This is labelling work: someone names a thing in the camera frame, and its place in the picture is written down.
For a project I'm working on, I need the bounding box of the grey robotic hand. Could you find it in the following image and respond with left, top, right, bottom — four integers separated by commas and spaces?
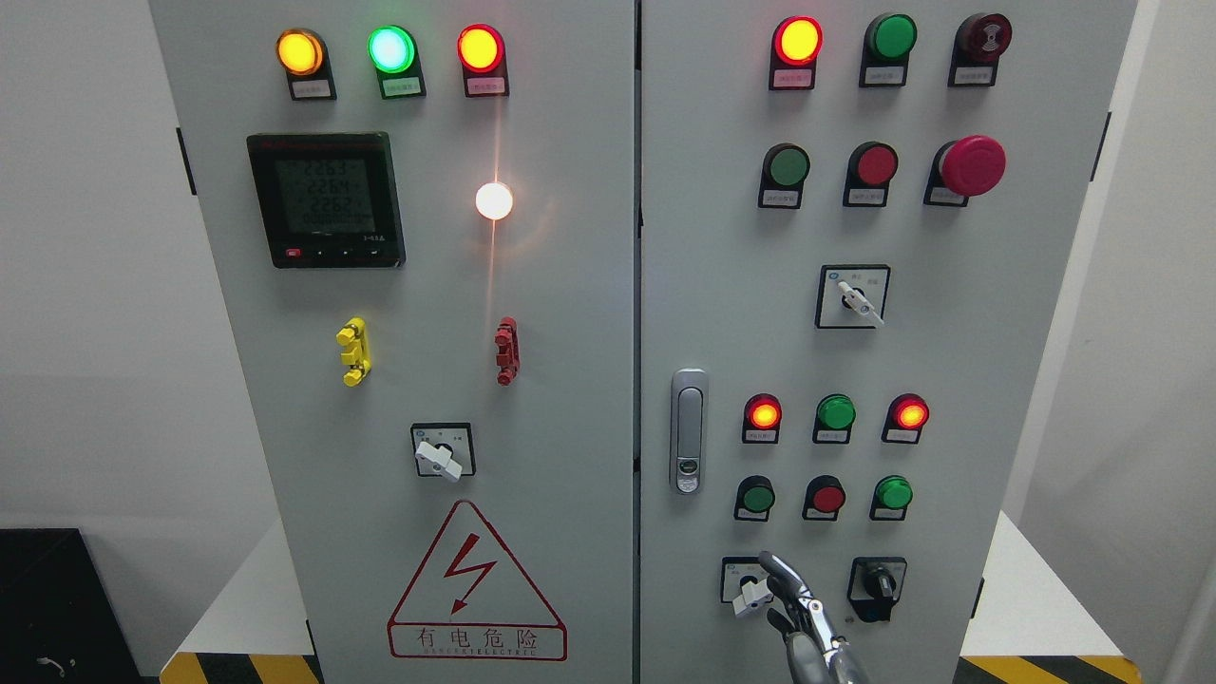
758, 550, 872, 683

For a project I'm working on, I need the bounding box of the silver cabinet door handle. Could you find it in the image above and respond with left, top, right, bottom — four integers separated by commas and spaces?
669, 368, 708, 495

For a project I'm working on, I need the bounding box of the right grey cabinet door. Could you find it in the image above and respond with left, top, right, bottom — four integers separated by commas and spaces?
637, 1, 1137, 683

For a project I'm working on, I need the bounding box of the grey cabinet door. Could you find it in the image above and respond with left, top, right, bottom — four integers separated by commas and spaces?
150, 1, 636, 683
637, 1, 1137, 683

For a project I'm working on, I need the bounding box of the left grey cabinet door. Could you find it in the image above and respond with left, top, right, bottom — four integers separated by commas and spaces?
150, 1, 636, 683

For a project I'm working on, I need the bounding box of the red push button lower middle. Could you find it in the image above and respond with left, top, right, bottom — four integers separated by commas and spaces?
803, 475, 846, 523

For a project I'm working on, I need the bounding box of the red push button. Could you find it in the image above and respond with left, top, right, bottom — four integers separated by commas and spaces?
841, 142, 899, 208
803, 475, 846, 523

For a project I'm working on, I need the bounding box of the green push button lower right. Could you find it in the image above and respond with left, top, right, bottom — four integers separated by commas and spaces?
869, 475, 914, 523

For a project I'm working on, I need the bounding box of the green indicator lower middle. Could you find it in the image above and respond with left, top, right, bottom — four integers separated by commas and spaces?
812, 393, 857, 445

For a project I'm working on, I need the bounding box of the white platform with hazard stripes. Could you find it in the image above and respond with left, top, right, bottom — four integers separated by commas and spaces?
158, 516, 1142, 683

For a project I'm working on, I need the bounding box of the red lit indicator lower left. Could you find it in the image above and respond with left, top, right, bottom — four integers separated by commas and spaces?
741, 393, 783, 445

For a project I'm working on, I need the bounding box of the red lit indicator lower right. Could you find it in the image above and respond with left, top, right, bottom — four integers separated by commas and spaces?
882, 393, 930, 445

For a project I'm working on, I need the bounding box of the red triangle electric warning sticker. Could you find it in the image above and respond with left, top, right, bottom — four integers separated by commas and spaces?
388, 501, 568, 661

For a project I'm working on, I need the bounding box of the red terminal connector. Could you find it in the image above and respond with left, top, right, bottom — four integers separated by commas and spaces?
492, 316, 520, 387

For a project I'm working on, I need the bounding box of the green push button upper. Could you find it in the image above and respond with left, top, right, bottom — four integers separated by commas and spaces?
758, 142, 809, 211

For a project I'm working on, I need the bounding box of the red push button upper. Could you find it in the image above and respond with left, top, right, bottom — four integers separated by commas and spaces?
841, 142, 899, 208

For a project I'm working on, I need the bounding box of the red emergency stop mushroom button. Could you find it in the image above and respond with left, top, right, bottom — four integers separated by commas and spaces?
923, 135, 1007, 207

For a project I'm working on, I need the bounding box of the white lit indicator light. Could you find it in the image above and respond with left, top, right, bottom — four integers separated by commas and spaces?
474, 181, 514, 222

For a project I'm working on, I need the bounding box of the yellow terminal connector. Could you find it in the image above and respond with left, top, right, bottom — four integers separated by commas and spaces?
334, 316, 371, 387

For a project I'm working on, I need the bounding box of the red lit indicator top right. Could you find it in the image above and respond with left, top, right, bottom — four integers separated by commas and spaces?
769, 15, 824, 91

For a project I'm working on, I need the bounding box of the green indicator top right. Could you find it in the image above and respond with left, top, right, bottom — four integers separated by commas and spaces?
858, 13, 918, 89

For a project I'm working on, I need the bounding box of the black digital power meter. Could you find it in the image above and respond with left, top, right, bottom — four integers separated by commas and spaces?
246, 131, 407, 269

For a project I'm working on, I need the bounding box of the red lit indicator light left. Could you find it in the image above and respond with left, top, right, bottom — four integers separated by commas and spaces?
457, 23, 510, 97

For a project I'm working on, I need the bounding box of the green lit indicator light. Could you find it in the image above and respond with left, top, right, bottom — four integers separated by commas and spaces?
368, 26, 427, 100

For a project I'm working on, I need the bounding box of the black box lower left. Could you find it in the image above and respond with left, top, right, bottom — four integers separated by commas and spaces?
1, 528, 141, 683

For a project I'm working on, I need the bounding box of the yellow indicator light top left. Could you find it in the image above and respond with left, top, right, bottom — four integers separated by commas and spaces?
276, 28, 337, 101

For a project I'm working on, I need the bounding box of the black rotary knob switch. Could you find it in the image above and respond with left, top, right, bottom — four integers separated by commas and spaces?
846, 556, 907, 623

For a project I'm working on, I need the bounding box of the lower white selector switch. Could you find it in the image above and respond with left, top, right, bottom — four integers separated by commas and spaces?
720, 556, 775, 618

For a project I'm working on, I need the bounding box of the white selector switch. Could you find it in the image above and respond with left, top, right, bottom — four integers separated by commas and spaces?
409, 424, 477, 484
720, 556, 775, 618
815, 264, 891, 329

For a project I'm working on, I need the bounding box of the upper right white selector switch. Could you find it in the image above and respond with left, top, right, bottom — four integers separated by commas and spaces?
815, 264, 891, 329

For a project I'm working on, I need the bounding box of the left white selector switch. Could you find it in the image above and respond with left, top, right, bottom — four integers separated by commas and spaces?
409, 424, 477, 484

